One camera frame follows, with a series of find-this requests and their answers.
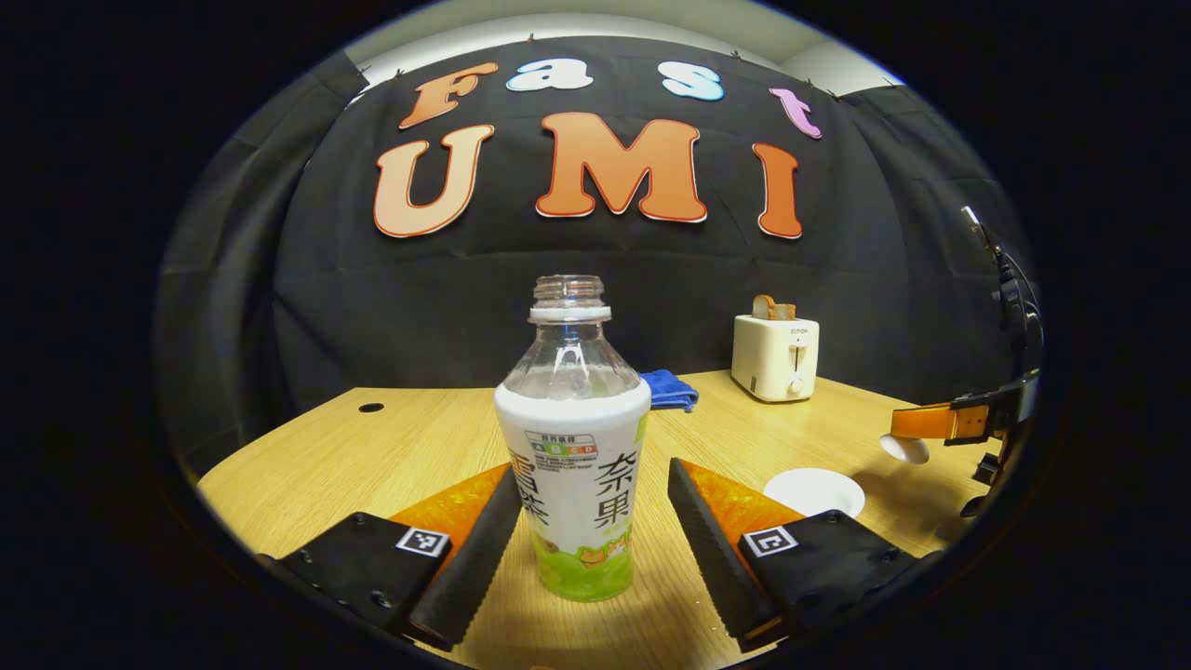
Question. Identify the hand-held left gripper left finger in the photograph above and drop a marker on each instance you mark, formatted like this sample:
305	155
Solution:
470	558

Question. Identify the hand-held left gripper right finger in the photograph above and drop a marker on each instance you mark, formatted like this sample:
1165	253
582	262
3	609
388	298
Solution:
712	558

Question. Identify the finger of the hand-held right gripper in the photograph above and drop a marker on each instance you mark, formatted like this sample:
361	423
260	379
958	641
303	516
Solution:
930	422

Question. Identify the white teacup lid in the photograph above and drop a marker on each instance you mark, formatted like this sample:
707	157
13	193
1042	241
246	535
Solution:
904	448

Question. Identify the white teacup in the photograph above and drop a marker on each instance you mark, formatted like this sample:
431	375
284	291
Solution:
814	489

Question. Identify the clear water bottle white label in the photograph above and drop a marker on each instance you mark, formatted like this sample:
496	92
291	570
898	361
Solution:
572	447

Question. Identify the white toaster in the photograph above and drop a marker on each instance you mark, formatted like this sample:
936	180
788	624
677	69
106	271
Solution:
774	358

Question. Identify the blue cloth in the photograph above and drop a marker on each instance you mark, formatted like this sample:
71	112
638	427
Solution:
670	389

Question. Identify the brown toast slice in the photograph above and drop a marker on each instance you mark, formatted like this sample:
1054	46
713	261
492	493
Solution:
785	312

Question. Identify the light toast slice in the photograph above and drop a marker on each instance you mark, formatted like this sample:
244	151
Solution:
763	306

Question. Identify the black backdrop cloth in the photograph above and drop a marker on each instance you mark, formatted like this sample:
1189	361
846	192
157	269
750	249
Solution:
391	307

